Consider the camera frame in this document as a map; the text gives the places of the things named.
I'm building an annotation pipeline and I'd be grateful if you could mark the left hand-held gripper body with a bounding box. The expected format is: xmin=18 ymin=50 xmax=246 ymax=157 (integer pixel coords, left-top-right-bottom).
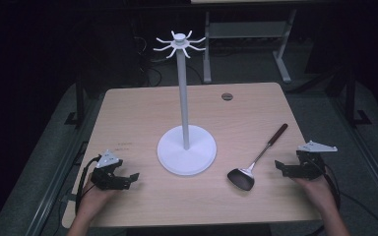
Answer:
xmin=90 ymin=149 xmax=128 ymax=191

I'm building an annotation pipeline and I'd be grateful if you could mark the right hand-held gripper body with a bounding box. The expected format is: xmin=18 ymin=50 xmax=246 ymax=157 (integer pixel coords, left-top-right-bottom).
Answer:
xmin=290 ymin=140 xmax=339 ymax=181

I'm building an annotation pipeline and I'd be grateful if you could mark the person's right hand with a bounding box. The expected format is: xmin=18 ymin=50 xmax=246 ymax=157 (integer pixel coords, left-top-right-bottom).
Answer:
xmin=291 ymin=175 xmax=339 ymax=215

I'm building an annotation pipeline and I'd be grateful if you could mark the person's left hand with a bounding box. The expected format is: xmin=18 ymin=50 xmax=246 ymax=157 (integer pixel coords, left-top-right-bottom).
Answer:
xmin=77 ymin=178 xmax=120 ymax=224

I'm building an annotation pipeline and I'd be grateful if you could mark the white hook rack stand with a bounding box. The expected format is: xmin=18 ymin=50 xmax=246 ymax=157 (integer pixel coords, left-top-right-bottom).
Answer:
xmin=153 ymin=29 xmax=218 ymax=177

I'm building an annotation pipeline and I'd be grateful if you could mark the black metal stand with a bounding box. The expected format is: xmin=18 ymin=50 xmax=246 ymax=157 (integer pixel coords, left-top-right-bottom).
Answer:
xmin=64 ymin=73 xmax=87 ymax=128
xmin=343 ymin=70 xmax=372 ymax=128

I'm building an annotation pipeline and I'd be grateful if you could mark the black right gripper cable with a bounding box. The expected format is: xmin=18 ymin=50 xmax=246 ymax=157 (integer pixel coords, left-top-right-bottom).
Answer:
xmin=320 ymin=162 xmax=343 ymax=210

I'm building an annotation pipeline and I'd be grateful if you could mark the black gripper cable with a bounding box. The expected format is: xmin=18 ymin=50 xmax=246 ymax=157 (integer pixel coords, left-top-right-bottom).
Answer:
xmin=320 ymin=162 xmax=343 ymax=210
xmin=74 ymin=155 xmax=102 ymax=215

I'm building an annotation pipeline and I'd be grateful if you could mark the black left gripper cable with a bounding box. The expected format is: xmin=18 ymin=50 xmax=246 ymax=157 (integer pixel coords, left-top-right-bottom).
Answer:
xmin=74 ymin=155 xmax=102 ymax=215

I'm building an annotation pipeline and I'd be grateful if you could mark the metal spatula with brown handle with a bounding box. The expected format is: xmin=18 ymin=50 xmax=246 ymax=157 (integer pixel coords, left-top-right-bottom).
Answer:
xmin=226 ymin=123 xmax=289 ymax=192

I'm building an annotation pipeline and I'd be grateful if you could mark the black floor cable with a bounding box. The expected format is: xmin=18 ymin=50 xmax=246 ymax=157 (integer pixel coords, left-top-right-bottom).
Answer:
xmin=134 ymin=35 xmax=163 ymax=89

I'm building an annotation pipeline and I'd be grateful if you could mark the grey metal frame desk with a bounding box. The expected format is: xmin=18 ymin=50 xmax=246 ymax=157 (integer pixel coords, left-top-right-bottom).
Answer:
xmin=190 ymin=0 xmax=298 ymax=85

